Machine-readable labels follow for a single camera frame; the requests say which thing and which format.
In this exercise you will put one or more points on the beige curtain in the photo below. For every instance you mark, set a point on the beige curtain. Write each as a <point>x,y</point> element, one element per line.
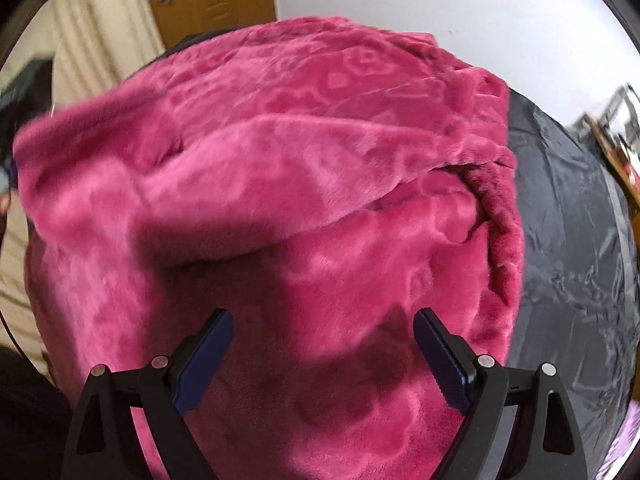
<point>90,35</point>

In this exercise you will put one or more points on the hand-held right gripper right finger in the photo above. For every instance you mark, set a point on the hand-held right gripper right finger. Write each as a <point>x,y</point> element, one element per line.
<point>442,360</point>

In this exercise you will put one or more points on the purple floral cloth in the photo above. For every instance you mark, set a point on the purple floral cloth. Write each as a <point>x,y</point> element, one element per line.
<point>625,440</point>

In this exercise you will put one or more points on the wooden desk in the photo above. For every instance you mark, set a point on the wooden desk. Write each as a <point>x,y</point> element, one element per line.
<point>625,170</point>

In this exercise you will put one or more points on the dark grey bed sheet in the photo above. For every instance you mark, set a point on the dark grey bed sheet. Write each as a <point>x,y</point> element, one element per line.
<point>565,260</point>

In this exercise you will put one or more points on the person's black clothing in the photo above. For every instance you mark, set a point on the person's black clothing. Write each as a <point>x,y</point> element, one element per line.
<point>30,420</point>

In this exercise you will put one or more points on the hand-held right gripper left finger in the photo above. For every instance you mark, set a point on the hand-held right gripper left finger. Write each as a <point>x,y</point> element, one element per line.
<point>205,360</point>

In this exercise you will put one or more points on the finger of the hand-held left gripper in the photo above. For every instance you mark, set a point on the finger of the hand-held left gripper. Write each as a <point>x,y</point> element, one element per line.
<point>6,175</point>

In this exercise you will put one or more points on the pink fleece garment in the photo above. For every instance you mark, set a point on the pink fleece garment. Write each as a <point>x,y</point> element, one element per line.
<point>300,160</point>

